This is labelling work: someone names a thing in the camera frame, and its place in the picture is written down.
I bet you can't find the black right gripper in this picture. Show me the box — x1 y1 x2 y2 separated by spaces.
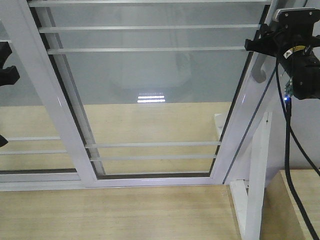
244 23 320 100

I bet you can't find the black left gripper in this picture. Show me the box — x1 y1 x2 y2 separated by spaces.
0 42 20 147

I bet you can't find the grey door handle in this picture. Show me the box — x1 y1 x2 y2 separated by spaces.
250 21 281 83

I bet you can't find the white sliding glass door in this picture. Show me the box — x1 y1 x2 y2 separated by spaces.
0 0 288 188

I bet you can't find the fixed glass door panel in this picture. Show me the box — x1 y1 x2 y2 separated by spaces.
0 19 81 176

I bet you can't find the green circuit board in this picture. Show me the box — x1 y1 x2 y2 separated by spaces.
284 78 293 102

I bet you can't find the white rear support brace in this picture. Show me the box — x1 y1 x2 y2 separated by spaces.
213 112 228 140

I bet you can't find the white diagonal support brace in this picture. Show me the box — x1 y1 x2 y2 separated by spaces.
229 112 273 240

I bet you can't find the light wooden box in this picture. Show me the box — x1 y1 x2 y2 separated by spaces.
260 169 320 240

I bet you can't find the light wooden platform board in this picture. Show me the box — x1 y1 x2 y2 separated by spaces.
0 102 240 240

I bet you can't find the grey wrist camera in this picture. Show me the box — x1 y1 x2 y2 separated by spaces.
272 7 320 25

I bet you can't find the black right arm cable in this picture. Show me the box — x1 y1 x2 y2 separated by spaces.
274 56 320 240

